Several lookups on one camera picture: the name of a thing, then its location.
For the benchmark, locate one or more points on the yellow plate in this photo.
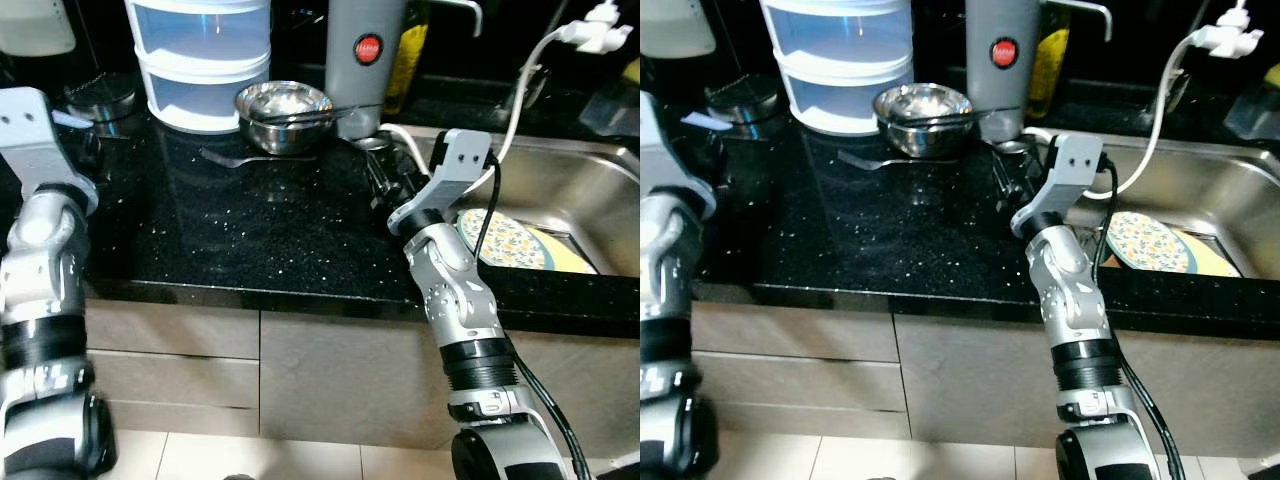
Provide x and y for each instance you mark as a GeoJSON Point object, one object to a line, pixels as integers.
{"type": "Point", "coordinates": [1215, 260]}
{"type": "Point", "coordinates": [565, 255]}

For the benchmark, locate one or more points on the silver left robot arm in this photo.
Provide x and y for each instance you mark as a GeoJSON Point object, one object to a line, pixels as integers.
{"type": "Point", "coordinates": [662, 290]}
{"type": "Point", "coordinates": [38, 290]}

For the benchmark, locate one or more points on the floral patterned plate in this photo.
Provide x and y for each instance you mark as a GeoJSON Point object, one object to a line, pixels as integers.
{"type": "Point", "coordinates": [1150, 242]}
{"type": "Point", "coordinates": [505, 240]}

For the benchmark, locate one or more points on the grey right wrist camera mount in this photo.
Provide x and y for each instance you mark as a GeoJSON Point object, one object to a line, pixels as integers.
{"type": "Point", "coordinates": [455, 170]}
{"type": "Point", "coordinates": [1068, 170]}

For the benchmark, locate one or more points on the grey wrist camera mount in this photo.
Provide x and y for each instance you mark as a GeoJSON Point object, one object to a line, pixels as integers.
{"type": "Point", "coordinates": [1068, 170]}
{"type": "Point", "coordinates": [665, 160]}
{"type": "Point", "coordinates": [35, 140]}
{"type": "Point", "coordinates": [455, 170]}

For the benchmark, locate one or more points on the yellow oil bottle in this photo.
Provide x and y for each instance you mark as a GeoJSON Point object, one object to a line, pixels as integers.
{"type": "Point", "coordinates": [1050, 60]}
{"type": "Point", "coordinates": [408, 60]}

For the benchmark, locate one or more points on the white appliance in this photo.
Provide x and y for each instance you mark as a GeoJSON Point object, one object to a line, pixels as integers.
{"type": "Point", "coordinates": [35, 25]}
{"type": "Point", "coordinates": [675, 25]}

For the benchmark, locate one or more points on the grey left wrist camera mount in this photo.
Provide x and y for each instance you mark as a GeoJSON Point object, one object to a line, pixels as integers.
{"type": "Point", "coordinates": [35, 140]}
{"type": "Point", "coordinates": [665, 160]}

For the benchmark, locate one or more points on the round steel lidded pot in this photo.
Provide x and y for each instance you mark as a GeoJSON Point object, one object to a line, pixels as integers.
{"type": "Point", "coordinates": [745, 98]}
{"type": "Point", "coordinates": [105, 100]}

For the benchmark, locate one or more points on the white stacked plastic container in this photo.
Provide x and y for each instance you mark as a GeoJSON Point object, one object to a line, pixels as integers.
{"type": "Point", "coordinates": [200, 60]}
{"type": "Point", "coordinates": [840, 60]}

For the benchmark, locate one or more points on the stainless steel bowl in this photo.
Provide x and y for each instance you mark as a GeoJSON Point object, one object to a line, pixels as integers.
{"type": "Point", "coordinates": [283, 135]}
{"type": "Point", "coordinates": [920, 138]}

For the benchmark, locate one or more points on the metal utensil across bowl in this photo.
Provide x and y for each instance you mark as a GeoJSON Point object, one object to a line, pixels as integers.
{"type": "Point", "coordinates": [940, 119]}
{"type": "Point", "coordinates": [300, 116]}

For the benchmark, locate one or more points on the grey cabinet drawer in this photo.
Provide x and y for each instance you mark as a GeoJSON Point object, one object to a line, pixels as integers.
{"type": "Point", "coordinates": [800, 335]}
{"type": "Point", "coordinates": [170, 330]}
{"type": "Point", "coordinates": [175, 380]}
{"type": "Point", "coordinates": [810, 385]}

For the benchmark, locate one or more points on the metal spoon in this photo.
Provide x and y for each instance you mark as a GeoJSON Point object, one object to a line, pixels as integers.
{"type": "Point", "coordinates": [880, 161]}
{"type": "Point", "coordinates": [240, 158]}

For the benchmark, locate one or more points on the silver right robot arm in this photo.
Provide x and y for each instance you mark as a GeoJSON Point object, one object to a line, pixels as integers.
{"type": "Point", "coordinates": [1078, 300]}
{"type": "Point", "coordinates": [462, 300]}

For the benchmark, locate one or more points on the grey cabinet door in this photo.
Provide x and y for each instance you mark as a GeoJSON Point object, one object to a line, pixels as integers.
{"type": "Point", "coordinates": [350, 380]}
{"type": "Point", "coordinates": [980, 385]}

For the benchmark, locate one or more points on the metal faucet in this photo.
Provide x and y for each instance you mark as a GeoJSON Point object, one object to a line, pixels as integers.
{"type": "Point", "coordinates": [470, 8]}
{"type": "Point", "coordinates": [1095, 10]}

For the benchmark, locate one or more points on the clear glass container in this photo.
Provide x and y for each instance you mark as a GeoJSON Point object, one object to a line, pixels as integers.
{"type": "Point", "coordinates": [610, 100]}
{"type": "Point", "coordinates": [1255, 105]}

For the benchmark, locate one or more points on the stainless steel sink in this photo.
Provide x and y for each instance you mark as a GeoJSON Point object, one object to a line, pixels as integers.
{"type": "Point", "coordinates": [570, 170]}
{"type": "Point", "coordinates": [1200, 175]}

